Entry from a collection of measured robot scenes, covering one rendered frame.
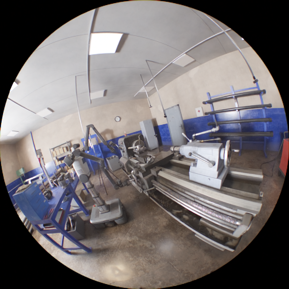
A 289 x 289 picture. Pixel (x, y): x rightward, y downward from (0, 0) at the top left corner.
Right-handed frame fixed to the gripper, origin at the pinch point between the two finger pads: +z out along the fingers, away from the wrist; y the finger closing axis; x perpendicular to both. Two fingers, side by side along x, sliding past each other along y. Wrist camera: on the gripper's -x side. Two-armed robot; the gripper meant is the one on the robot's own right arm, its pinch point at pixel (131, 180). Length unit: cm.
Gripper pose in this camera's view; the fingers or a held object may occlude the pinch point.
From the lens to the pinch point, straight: 145.5
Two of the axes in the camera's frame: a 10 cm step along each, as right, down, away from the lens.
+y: -4.7, -8.3, 3.1
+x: -2.6, 4.7, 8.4
